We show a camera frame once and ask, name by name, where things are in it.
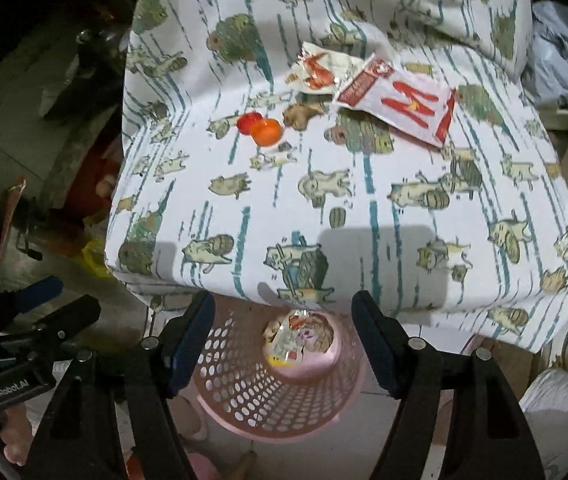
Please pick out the grey plastic bag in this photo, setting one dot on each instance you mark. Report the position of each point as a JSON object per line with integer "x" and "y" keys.
{"x": 545, "y": 76}

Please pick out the red basket of eggs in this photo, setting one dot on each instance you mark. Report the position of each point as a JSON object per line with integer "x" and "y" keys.
{"x": 91, "y": 191}

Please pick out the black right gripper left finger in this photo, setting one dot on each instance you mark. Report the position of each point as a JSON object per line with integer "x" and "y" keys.
{"x": 78, "y": 437}

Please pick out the cat patterned white cloth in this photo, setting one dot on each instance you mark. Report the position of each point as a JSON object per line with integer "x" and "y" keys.
{"x": 472, "y": 236}

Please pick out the yellow snack wrapper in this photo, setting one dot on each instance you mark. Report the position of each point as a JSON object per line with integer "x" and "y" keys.
{"x": 277, "y": 362}

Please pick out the white shrimp snack wrapper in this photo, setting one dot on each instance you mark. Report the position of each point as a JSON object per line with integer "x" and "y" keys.
{"x": 321, "y": 71}

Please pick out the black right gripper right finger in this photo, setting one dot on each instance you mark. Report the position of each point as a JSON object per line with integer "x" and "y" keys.
{"x": 488, "y": 435}

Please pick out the person's left hand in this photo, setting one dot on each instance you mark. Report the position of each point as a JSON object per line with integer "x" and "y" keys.
{"x": 16, "y": 434}

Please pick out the white red M paper bag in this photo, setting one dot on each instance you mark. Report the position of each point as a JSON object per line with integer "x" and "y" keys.
{"x": 417, "y": 105}

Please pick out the pink white tissue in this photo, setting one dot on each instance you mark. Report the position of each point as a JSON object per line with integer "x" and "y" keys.
{"x": 307, "y": 332}

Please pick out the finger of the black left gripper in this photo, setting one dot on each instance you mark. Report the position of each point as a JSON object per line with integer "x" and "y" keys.
{"x": 25, "y": 299}
{"x": 56, "y": 328}

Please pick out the pink perforated trash basket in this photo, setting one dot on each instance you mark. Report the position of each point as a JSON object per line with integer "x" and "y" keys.
{"x": 244, "y": 394}

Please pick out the white cloth bundle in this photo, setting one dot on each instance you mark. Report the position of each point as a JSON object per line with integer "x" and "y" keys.
{"x": 545, "y": 406}

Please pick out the orange bottle cap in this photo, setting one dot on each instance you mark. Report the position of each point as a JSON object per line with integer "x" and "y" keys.
{"x": 266, "y": 132}

